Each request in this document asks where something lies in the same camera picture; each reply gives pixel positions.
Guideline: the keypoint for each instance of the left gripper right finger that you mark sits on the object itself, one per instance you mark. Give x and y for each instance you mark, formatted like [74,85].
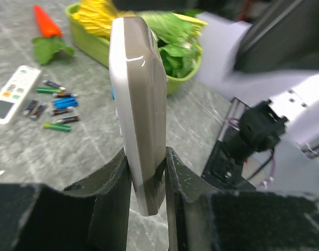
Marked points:
[201,217]

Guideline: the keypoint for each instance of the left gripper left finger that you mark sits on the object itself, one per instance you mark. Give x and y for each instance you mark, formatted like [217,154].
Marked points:
[90,214]

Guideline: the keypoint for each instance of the white remote with blue button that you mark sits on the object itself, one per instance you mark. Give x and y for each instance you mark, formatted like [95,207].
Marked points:
[139,86]

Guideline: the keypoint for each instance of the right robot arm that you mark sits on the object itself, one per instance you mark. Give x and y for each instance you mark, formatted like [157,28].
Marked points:
[276,57]

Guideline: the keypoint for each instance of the white remote middle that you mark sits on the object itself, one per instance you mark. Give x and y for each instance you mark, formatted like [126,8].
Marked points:
[14,93]

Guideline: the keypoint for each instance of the green battery lower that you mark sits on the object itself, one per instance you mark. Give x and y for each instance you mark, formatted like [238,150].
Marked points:
[56,126]

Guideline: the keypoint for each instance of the green battery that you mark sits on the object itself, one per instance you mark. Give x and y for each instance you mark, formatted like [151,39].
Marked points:
[56,126]
[48,90]

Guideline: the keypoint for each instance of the blue battery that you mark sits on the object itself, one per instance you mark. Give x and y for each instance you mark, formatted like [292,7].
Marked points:
[65,102]

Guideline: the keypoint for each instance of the black battery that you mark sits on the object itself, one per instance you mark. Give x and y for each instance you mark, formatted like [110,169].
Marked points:
[39,111]
[52,84]
[29,109]

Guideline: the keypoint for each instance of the black battery left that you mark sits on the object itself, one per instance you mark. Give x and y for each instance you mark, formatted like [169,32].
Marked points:
[29,109]

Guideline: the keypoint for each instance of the green battery upper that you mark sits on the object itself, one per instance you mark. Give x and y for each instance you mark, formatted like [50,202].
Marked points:
[48,90]

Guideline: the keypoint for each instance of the black battery upper right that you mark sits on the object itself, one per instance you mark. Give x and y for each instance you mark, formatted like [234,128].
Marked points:
[52,84]

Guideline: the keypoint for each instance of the green plastic tray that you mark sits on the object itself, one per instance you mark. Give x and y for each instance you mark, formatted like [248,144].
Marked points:
[97,48]

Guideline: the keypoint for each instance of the green leaf by carrot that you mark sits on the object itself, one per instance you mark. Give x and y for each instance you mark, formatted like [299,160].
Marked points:
[45,48]

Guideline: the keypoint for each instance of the green lettuce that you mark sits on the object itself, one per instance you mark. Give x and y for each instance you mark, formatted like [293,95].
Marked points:
[177,38]

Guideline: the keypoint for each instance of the orange carrot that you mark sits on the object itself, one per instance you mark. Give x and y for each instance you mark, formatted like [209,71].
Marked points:
[45,23]

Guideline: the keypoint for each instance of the yellow napa cabbage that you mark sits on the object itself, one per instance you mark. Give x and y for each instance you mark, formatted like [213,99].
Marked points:
[96,16]

